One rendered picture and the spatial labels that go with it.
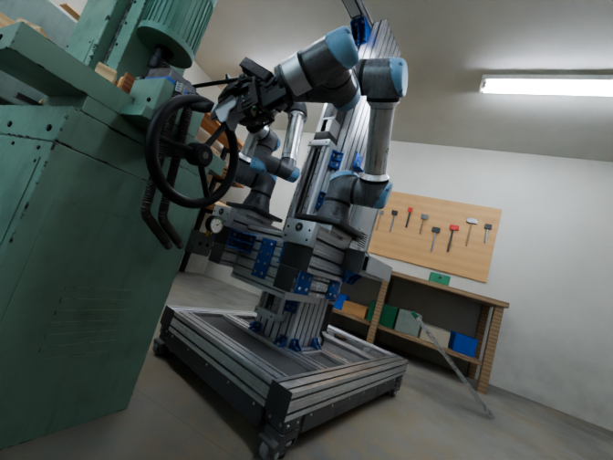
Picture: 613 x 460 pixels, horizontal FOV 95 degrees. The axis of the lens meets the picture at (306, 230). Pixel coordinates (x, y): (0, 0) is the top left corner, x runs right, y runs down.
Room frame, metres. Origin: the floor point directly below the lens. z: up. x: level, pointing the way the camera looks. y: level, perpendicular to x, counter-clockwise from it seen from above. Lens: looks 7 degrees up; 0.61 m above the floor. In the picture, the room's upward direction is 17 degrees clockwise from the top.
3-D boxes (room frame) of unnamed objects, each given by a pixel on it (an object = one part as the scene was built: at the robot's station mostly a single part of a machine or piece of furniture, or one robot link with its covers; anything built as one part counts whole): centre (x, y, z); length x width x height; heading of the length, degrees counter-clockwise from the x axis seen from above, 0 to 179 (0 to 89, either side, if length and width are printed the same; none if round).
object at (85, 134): (0.94, 0.74, 0.76); 0.57 x 0.45 x 0.09; 63
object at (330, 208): (1.19, -0.09, 0.87); 0.15 x 0.15 x 0.10
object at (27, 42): (0.80, 0.55, 0.87); 0.61 x 0.30 x 0.06; 153
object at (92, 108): (0.85, 0.58, 0.82); 0.40 x 0.21 x 0.04; 153
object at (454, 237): (3.60, -1.24, 1.50); 2.00 x 0.04 x 0.90; 66
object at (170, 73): (0.77, 0.47, 0.99); 0.13 x 0.11 x 0.06; 153
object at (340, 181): (1.18, -0.10, 0.98); 0.13 x 0.12 x 0.14; 65
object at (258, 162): (1.18, 0.26, 0.99); 0.11 x 0.08 x 0.11; 117
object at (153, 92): (0.76, 0.48, 0.91); 0.15 x 0.14 x 0.09; 153
